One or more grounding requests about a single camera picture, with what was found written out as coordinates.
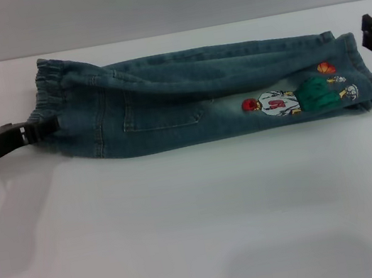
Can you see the blue denim shorts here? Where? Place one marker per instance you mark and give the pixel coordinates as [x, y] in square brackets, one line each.
[163, 92]

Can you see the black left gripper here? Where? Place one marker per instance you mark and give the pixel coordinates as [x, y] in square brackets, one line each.
[3, 142]

